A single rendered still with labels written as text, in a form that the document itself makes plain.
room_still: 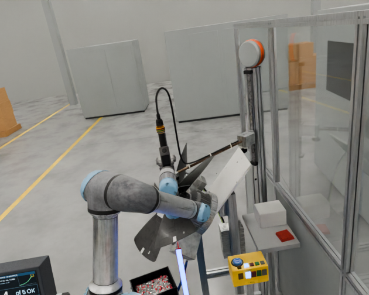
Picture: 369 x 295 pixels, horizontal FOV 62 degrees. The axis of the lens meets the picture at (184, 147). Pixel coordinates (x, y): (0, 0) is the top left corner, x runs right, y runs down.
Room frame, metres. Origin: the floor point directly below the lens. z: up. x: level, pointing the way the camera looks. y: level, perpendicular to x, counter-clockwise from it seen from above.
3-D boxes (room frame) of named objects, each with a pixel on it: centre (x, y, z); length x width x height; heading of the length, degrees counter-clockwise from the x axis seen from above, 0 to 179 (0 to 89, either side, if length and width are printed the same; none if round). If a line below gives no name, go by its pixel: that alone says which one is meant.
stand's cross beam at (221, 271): (1.59, -0.11, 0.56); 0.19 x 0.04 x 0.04; 92
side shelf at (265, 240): (1.58, -0.44, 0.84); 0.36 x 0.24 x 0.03; 2
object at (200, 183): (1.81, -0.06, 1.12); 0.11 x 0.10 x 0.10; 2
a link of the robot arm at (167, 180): (1.18, 0.09, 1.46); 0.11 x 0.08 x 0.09; 2
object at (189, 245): (1.40, 0.07, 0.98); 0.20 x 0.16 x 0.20; 92
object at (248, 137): (1.82, -0.40, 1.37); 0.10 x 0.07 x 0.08; 127
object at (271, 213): (1.65, -0.47, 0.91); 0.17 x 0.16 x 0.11; 92
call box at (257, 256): (1.09, -0.20, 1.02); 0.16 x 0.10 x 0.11; 92
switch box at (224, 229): (1.68, -0.23, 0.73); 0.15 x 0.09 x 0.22; 92
